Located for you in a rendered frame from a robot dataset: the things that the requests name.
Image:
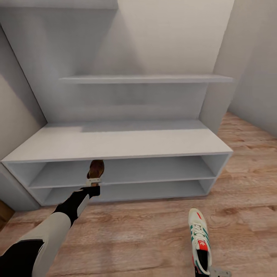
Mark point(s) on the sandal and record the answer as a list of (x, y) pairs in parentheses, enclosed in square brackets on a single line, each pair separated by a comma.
[(96, 170)]

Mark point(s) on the gym shoe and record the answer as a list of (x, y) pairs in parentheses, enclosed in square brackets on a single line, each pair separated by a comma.
[(200, 242)]

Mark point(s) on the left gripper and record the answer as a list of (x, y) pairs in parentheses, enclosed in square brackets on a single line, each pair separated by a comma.
[(95, 191)]

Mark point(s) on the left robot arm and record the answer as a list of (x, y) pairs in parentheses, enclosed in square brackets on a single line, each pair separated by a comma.
[(33, 253)]

